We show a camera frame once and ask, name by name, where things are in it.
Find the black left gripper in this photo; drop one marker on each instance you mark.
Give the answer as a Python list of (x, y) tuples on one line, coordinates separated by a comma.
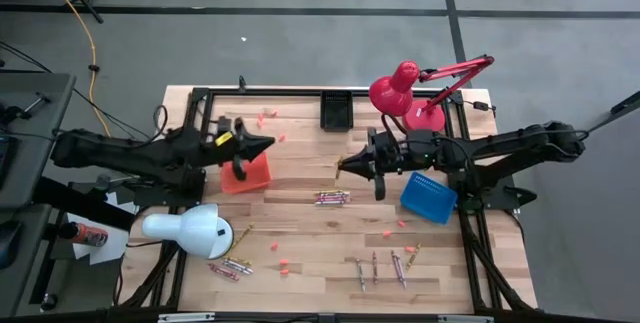
[(241, 155)]

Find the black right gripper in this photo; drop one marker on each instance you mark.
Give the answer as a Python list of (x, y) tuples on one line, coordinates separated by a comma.
[(379, 188)]

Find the black plastic basket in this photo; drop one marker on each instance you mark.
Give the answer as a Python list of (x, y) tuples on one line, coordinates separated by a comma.
[(336, 110)]

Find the blue plastic basket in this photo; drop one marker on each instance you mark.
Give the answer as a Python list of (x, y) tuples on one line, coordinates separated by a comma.
[(427, 198)]

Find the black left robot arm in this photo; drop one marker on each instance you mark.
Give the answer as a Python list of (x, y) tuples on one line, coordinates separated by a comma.
[(125, 150)]

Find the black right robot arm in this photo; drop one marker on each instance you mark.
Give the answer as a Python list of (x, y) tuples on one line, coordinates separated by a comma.
[(510, 143)]

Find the orange plastic basket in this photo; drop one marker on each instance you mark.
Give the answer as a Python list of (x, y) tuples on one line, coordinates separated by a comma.
[(255, 178)]

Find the yellow tape tag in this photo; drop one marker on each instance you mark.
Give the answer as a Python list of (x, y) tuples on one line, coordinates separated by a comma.
[(224, 138)]

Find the black C-clamp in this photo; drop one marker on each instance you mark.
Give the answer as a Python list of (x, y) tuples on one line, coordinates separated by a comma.
[(242, 84)]

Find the red desk lamp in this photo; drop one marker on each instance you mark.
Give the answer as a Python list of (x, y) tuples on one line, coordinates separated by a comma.
[(392, 95)]

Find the white desk lamp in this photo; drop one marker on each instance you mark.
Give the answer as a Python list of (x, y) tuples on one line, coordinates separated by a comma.
[(195, 230)]

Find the silver metal screw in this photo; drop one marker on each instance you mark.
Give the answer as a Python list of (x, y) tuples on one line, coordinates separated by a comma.
[(236, 268)]

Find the grey clamp knob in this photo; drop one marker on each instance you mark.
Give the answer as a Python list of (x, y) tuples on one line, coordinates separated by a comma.
[(102, 181)]

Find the white paper sheets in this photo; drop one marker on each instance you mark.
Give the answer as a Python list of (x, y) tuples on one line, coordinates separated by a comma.
[(107, 250)]

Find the black diagonal beam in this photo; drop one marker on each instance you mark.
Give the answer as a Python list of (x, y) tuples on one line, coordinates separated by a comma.
[(80, 203)]

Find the orange spray can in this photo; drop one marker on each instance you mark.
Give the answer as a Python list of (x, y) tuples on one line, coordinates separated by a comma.
[(87, 235)]

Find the grey side table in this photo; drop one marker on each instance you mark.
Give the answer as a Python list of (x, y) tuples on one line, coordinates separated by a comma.
[(20, 293), (30, 178)]

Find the dark flat device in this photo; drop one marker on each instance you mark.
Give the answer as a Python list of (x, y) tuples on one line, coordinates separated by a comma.
[(4, 160)]

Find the black round knob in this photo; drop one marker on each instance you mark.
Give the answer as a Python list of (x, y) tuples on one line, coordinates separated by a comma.
[(48, 303)]

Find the black support pole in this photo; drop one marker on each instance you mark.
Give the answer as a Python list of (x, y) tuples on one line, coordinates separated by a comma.
[(622, 108)]

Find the black computer mouse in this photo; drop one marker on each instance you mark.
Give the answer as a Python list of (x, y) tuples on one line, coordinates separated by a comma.
[(9, 243)]

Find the silver metal bracket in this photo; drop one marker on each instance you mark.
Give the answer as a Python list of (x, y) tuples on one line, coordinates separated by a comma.
[(185, 317), (465, 319)]

